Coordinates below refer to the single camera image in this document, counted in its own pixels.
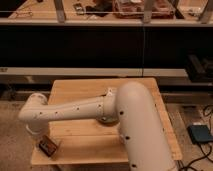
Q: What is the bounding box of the red tray on shelf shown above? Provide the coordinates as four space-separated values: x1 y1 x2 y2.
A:
112 0 175 19

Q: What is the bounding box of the black cable on floor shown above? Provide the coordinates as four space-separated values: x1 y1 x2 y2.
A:
178 104 213 171

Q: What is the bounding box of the green round plate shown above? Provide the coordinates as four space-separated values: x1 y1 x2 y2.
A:
97 116 118 124

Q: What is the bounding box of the blue black floor box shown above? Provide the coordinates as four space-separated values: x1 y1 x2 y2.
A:
187 125 213 144

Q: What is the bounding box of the wooden table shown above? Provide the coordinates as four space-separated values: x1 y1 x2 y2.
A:
31 78 182 165

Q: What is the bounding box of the black orange gripper body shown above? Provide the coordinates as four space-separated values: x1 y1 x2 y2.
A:
38 134 58 158

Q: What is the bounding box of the black device on shelf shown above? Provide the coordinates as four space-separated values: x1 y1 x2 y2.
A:
73 3 85 15

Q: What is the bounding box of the background workbench shelf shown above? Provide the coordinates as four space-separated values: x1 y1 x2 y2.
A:
0 0 213 27

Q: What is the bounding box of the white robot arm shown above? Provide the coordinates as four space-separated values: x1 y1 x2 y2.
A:
18 81 178 171

